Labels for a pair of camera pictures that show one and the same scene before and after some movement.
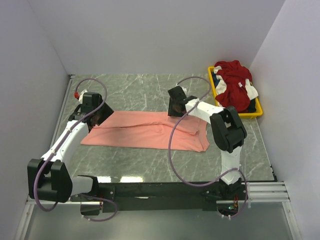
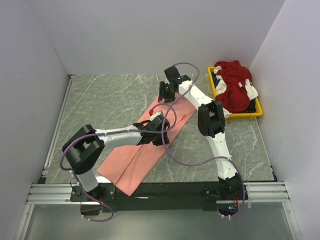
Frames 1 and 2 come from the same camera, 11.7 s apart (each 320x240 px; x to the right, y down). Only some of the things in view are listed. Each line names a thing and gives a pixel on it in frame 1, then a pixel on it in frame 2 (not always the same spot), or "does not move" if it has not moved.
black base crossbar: (203, 196) does not move
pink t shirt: (147, 130) -> (127, 167)
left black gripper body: (104, 111) -> (158, 123)
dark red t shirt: (236, 98) does not move
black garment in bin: (252, 108) does not move
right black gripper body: (173, 107) -> (166, 92)
